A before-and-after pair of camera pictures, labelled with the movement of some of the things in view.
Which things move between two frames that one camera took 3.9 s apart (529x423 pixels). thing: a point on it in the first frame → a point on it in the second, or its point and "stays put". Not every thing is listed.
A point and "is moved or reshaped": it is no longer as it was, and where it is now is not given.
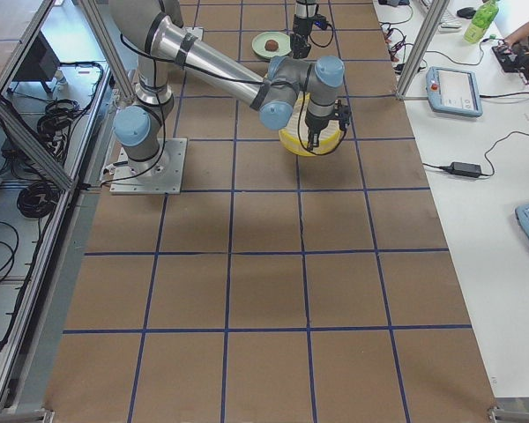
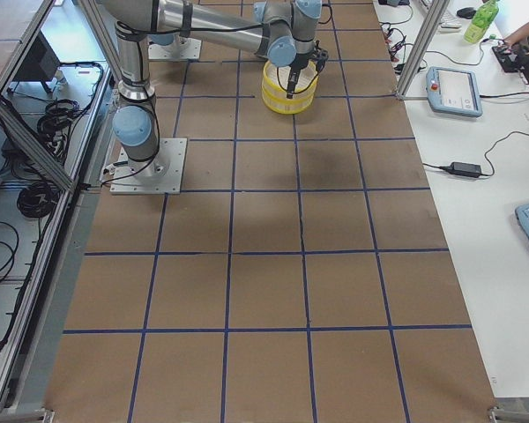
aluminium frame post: [422, 47] stays put
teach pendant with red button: [453, 91] stays put
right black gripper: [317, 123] → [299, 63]
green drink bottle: [485, 14] stays put
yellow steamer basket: [296, 135] is moved or reshaped
